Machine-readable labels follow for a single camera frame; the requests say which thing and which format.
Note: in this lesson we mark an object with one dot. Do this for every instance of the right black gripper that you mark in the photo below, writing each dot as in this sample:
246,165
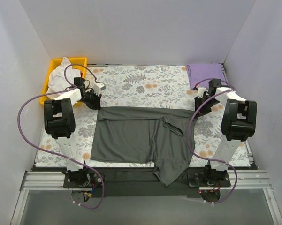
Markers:
202,106

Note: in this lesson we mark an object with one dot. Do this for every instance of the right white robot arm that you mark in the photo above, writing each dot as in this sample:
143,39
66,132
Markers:
238,124

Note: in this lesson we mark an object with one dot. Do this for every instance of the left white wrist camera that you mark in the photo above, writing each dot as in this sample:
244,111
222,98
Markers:
98,87

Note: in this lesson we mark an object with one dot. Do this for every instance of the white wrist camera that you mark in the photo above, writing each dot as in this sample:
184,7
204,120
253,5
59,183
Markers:
98,87
201,91

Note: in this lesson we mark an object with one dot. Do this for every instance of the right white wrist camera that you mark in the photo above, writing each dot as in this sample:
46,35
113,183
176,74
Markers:
201,91

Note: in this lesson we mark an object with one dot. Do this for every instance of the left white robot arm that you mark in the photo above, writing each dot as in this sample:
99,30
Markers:
60,124

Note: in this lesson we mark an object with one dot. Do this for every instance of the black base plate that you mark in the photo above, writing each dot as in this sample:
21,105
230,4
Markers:
140,182

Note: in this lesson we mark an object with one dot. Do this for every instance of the aluminium rail frame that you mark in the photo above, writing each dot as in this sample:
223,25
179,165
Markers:
245,179

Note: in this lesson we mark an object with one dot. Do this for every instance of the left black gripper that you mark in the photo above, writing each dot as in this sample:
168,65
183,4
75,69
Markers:
94,101

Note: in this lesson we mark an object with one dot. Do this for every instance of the folded purple t shirt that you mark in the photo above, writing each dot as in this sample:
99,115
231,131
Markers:
201,71

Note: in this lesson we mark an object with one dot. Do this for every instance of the white t shirt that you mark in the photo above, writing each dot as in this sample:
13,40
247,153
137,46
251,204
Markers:
57,81

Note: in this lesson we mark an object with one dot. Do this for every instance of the dark grey t shirt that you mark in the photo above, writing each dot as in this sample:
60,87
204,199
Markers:
143,135

